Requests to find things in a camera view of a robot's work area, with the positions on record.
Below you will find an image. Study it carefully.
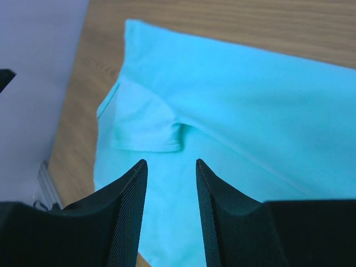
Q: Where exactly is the aluminium frame rail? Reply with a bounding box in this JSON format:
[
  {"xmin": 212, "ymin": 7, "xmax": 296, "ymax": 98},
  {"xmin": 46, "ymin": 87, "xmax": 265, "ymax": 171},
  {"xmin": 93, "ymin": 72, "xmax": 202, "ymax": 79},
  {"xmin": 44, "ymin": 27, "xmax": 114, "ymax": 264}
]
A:
[{"xmin": 33, "ymin": 161, "xmax": 63, "ymax": 211}]

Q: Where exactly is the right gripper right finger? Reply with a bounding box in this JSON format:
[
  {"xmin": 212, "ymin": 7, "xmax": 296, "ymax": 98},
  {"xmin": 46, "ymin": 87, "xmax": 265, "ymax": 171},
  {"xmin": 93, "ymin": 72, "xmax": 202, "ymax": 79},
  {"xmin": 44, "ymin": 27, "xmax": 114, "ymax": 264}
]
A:
[{"xmin": 196, "ymin": 159, "xmax": 355, "ymax": 266}]

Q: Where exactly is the teal t shirt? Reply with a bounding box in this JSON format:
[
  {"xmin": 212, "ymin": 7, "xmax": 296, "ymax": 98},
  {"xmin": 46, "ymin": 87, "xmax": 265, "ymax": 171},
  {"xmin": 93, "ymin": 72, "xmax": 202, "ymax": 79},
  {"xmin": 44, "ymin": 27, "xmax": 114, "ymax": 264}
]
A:
[{"xmin": 93, "ymin": 19, "xmax": 355, "ymax": 266}]

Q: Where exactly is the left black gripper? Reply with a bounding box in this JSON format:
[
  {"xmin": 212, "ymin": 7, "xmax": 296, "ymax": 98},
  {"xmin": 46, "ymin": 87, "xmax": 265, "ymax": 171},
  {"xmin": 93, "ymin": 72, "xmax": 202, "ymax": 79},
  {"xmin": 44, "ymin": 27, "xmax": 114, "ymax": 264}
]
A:
[{"xmin": 0, "ymin": 69, "xmax": 16, "ymax": 93}]

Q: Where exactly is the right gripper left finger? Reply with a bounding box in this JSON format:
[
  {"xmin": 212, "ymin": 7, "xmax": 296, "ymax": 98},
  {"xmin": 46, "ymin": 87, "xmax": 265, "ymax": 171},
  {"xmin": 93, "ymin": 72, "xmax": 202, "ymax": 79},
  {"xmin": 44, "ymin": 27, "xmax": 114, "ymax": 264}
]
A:
[{"xmin": 1, "ymin": 160, "xmax": 147, "ymax": 266}]

